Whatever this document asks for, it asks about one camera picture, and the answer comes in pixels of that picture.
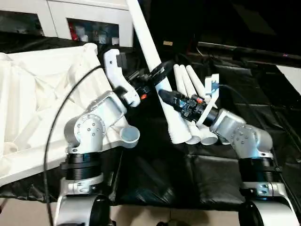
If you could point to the white plastic table leg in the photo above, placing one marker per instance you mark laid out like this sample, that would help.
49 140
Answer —
194 77
145 35
184 80
177 75

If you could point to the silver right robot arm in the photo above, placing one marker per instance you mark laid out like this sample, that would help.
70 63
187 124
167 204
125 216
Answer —
249 141

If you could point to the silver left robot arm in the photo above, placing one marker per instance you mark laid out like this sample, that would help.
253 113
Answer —
89 131

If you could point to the small tan label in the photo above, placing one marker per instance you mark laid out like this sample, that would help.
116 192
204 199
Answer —
168 43

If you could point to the small white jar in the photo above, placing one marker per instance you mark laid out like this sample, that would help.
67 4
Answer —
114 41
84 35

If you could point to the black work mat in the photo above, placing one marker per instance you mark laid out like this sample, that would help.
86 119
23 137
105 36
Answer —
152 179

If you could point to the small red bottle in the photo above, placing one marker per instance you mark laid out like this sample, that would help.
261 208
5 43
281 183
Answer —
73 33

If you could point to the white flat board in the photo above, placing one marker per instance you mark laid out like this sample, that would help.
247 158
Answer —
290 77

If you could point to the white glass-door cabinet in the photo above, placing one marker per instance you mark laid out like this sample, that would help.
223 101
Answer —
56 21

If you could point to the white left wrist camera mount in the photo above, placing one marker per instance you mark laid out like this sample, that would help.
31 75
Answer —
115 75

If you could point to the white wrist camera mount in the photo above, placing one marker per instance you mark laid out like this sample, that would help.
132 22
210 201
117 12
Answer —
208 78
115 75

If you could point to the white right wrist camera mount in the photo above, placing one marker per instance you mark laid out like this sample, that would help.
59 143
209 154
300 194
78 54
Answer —
208 78

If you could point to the black metal rail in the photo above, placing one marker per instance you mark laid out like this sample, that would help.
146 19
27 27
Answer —
235 50

